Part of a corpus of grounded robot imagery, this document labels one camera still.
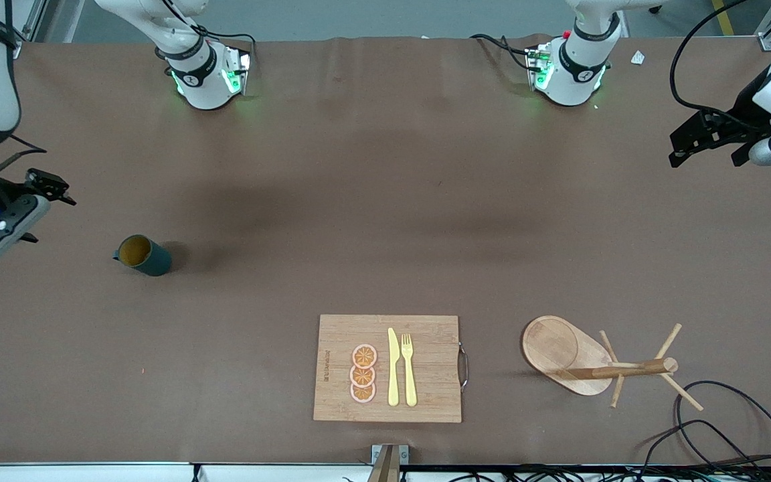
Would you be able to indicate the dark green cup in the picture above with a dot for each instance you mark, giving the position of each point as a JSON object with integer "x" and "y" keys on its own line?
{"x": 144, "y": 256}

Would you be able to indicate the wooden cutting board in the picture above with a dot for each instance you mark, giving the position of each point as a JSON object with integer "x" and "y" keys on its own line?
{"x": 425, "y": 361}

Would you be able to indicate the yellow plastic knife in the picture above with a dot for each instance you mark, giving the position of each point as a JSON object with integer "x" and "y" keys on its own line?
{"x": 393, "y": 375}

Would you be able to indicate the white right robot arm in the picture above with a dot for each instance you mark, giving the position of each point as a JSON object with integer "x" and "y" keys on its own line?
{"x": 201, "y": 84}

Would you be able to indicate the orange slice toy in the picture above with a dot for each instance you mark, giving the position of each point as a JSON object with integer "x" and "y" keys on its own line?
{"x": 362, "y": 377}
{"x": 364, "y": 355}

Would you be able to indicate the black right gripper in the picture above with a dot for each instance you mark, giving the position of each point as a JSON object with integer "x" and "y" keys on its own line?
{"x": 3, "y": 193}

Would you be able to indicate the brown table cover cloth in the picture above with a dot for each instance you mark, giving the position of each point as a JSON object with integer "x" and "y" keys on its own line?
{"x": 359, "y": 234}

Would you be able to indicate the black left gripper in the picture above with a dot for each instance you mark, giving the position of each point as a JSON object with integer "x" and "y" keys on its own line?
{"x": 739, "y": 119}

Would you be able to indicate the metal edge bracket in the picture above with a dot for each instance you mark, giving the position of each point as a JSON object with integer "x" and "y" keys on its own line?
{"x": 389, "y": 456}

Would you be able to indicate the yellow plastic fork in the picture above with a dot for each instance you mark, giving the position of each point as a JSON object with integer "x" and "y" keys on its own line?
{"x": 409, "y": 381}

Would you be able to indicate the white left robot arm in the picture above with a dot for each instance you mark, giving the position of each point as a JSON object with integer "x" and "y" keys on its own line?
{"x": 579, "y": 80}

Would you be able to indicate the white paper scrap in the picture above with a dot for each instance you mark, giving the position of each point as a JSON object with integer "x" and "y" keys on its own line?
{"x": 638, "y": 57}

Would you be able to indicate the wooden mug tree stand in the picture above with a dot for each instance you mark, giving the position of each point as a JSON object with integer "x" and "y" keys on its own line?
{"x": 559, "y": 348}

